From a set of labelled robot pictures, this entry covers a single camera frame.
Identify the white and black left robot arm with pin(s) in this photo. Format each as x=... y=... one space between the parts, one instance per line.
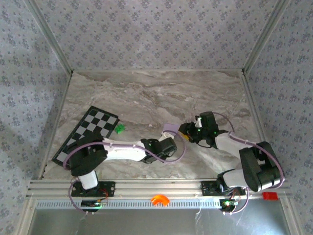
x=85 y=159

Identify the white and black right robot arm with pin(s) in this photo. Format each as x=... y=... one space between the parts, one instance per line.
x=259 y=169

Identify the small green block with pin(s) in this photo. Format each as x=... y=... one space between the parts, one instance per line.
x=120 y=129

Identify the orange curved plastic piece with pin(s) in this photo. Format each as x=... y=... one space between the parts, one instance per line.
x=160 y=197

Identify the black and grey checkerboard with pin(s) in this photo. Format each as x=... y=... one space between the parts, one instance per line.
x=93 y=122

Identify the grey metal panel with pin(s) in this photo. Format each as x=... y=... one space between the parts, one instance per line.
x=156 y=222

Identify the small lit circuit board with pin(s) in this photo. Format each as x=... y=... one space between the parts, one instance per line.
x=91 y=203
x=227 y=203

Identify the red plastic block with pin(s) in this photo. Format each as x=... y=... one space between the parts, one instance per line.
x=270 y=195

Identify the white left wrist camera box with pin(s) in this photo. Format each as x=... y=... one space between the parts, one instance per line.
x=165 y=137

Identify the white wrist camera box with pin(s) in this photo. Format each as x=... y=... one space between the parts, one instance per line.
x=165 y=137
x=198 y=122

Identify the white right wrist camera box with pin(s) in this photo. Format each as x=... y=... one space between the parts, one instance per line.
x=198 y=122

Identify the long aluminium base rail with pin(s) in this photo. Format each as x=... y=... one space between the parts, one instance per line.
x=156 y=187

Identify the aluminium table side rail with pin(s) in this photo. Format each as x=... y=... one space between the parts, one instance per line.
x=57 y=121
x=255 y=107

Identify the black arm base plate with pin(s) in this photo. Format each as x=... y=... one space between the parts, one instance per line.
x=108 y=188
x=207 y=188

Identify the short aluminium table rail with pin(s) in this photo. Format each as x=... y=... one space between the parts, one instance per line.
x=156 y=70

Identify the aluminium frame post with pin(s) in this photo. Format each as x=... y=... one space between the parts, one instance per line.
x=265 y=36
x=51 y=36

